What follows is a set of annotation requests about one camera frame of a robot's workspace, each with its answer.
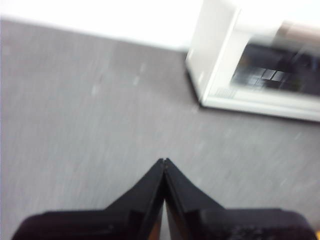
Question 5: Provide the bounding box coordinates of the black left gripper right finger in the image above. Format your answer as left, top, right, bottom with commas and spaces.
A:
164, 157, 317, 240

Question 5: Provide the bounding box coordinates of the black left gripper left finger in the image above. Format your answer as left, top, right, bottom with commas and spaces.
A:
11, 158, 166, 240

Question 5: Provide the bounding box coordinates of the glass oven door with handle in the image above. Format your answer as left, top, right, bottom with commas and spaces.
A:
203, 21, 320, 118

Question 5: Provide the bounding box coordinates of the white toaster oven housing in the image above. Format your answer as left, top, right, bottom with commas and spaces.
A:
184, 0, 320, 123

